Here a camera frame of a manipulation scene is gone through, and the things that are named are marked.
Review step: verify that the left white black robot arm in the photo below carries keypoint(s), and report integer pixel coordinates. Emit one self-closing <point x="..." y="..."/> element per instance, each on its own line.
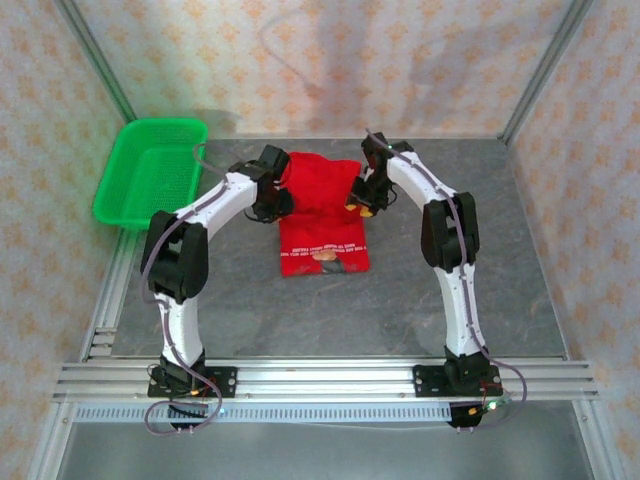
<point x="182" y="330"/>

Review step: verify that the green plastic basket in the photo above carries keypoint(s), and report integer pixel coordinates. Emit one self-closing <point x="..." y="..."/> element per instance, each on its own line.
<point x="150" y="170"/>

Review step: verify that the red t-shirt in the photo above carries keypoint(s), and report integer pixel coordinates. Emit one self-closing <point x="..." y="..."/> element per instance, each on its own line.
<point x="325" y="235"/>

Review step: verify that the aluminium frame post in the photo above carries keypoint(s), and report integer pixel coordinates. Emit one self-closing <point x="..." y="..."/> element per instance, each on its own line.
<point x="95" y="60"/>
<point x="545" y="70"/>

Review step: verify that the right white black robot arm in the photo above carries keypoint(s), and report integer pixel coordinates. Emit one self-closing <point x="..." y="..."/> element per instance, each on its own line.
<point x="460" y="310"/>

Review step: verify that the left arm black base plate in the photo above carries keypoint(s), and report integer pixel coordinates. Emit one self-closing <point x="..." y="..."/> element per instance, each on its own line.
<point x="225" y="382"/>

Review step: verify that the aluminium mounting rail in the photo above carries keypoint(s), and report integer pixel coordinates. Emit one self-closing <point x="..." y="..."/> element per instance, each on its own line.
<point x="325" y="380"/>

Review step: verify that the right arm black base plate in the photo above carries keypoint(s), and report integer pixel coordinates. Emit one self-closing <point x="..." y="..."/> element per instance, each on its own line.
<point x="430" y="381"/>

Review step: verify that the grey metal shelf panel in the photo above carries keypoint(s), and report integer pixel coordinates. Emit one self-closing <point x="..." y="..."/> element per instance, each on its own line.
<point x="320" y="452"/>

